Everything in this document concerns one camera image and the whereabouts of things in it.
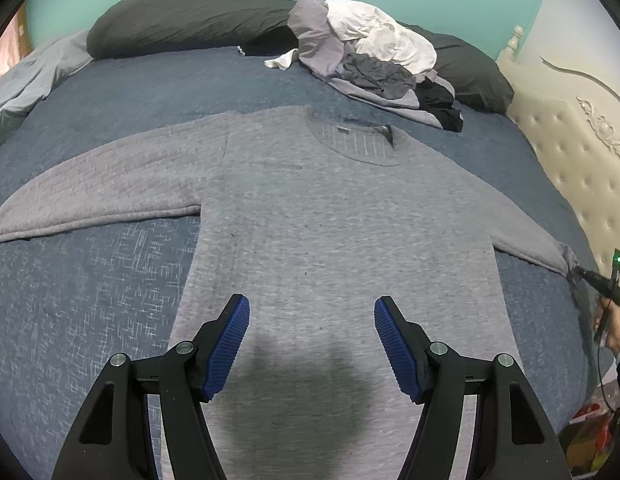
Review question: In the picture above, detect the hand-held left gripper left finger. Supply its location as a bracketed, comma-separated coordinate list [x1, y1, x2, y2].
[52, 294, 251, 480]

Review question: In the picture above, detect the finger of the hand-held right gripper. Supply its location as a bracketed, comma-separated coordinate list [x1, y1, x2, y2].
[567, 265, 598, 288]

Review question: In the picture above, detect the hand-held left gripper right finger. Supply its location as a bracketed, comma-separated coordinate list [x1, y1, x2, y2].
[374, 295, 568, 480]

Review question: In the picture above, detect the grey knit sweater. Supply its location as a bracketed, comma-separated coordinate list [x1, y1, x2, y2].
[0, 105, 584, 480]

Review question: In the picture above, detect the person's right hand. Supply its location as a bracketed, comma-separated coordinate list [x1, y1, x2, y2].
[603, 309, 620, 354]

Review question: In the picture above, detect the cream tufted headboard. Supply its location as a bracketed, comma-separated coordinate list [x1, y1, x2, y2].
[496, 25, 620, 287]

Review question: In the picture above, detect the colourful floor clutter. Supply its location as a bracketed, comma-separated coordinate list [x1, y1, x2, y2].
[557, 400, 620, 476]

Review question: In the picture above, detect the black garment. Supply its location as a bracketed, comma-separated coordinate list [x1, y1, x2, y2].
[415, 77, 465, 134]

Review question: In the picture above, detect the dark grey pillow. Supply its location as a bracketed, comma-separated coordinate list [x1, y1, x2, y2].
[86, 0, 299, 59]
[397, 22, 515, 114]

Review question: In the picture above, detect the dark grey garment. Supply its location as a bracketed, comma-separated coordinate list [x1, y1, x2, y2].
[337, 52, 417, 102]

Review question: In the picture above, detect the small white cloth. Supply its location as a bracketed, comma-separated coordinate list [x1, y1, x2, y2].
[263, 48, 300, 71]

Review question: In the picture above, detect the white garment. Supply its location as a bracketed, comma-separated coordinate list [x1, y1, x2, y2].
[325, 0, 438, 76]

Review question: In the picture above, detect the light grey garment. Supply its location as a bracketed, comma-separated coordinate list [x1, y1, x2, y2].
[288, 0, 464, 129]

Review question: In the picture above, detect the light grey duvet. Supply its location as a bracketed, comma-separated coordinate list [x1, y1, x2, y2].
[0, 30, 94, 154]

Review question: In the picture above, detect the pink curtain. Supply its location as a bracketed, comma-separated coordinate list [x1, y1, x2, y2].
[0, 20, 22, 92]

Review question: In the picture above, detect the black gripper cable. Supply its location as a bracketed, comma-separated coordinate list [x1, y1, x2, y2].
[596, 340, 620, 413]

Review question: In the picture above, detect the wooden window frame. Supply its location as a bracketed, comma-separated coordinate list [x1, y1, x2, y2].
[15, 5, 34, 62]

